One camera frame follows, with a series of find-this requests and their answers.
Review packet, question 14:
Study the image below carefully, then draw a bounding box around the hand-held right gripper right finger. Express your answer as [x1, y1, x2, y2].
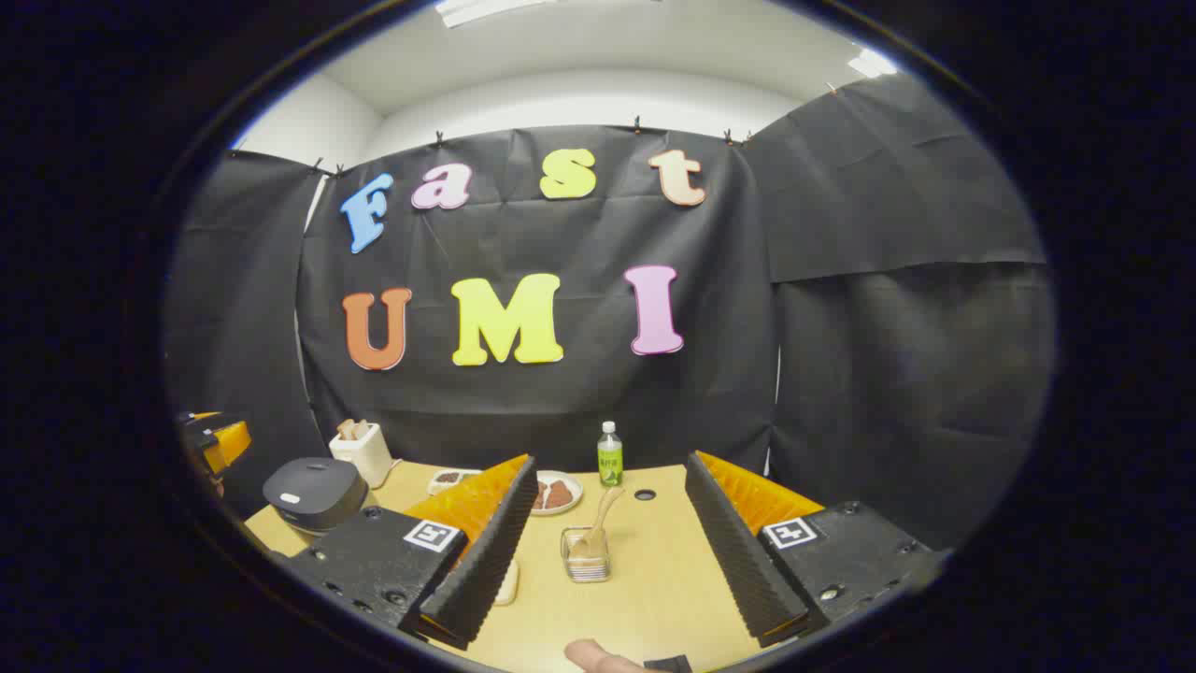
[685, 451, 949, 649]

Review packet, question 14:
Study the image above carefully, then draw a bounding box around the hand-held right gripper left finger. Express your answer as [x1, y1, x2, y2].
[280, 455, 540, 651]

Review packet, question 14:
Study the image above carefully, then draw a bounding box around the clear chopstick holder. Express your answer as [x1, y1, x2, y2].
[561, 526, 612, 583]

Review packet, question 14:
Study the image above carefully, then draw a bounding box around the dark grey rice cooker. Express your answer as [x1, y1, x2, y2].
[263, 456, 370, 536]

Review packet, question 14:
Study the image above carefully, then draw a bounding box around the wooden spoon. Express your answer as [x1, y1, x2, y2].
[572, 486, 625, 560]

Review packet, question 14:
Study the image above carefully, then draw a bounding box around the white round plate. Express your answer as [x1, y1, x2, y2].
[531, 470, 584, 517]

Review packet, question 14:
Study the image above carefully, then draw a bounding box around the green drink bottle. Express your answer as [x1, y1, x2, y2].
[597, 421, 624, 488]

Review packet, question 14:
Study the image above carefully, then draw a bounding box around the black backdrop cloth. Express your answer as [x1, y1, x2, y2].
[164, 73, 1057, 552]

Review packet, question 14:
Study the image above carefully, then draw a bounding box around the large ceiling light panel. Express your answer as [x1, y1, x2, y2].
[435, 0, 562, 29]

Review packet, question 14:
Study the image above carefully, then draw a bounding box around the small ceiling light panel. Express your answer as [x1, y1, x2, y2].
[847, 47, 900, 79]

